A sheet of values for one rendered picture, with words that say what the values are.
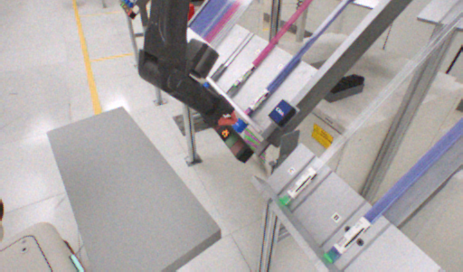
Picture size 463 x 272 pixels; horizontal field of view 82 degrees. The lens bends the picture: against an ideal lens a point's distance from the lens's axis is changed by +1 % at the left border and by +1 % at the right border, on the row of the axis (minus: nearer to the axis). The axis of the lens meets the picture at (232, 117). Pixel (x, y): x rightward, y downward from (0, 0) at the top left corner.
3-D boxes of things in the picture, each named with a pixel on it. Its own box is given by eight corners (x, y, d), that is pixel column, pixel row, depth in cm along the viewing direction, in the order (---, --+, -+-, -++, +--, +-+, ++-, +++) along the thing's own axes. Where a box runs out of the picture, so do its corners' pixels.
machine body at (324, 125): (314, 243, 116) (351, 133, 79) (236, 146, 166) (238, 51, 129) (409, 187, 140) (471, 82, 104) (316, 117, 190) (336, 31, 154)
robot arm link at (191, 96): (158, 89, 55) (171, 96, 51) (175, 60, 56) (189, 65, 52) (183, 103, 60) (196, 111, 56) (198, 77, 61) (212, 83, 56)
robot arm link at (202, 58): (135, 68, 50) (164, 84, 46) (166, 16, 51) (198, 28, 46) (173, 92, 60) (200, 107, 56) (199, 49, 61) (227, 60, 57)
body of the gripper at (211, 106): (214, 88, 66) (193, 72, 61) (234, 108, 59) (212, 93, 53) (198, 107, 67) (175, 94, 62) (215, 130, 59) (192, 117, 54)
